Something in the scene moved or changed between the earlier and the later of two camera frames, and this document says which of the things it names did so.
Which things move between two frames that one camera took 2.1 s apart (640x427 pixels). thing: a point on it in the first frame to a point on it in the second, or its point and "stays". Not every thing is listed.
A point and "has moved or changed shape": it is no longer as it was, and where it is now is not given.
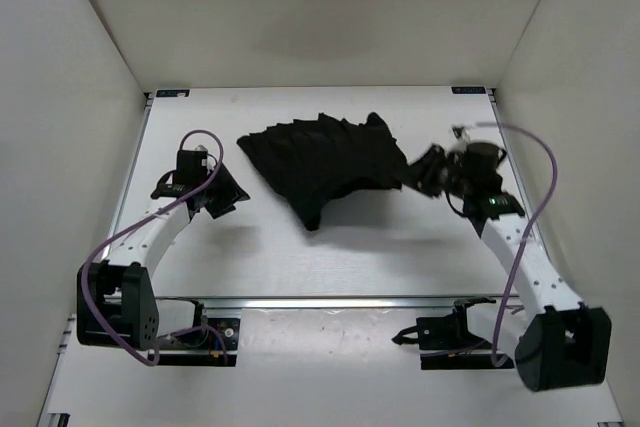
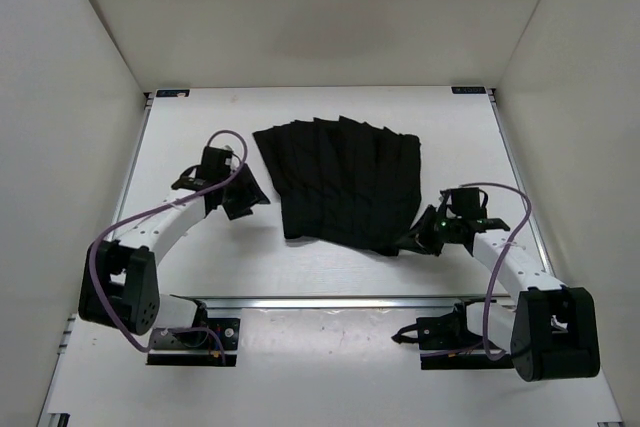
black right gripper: [418, 174] to [418, 238]
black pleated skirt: [311, 159] has moved or changed shape
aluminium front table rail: [287, 302] stays
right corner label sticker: [469, 90] stays
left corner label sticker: [173, 93] stays
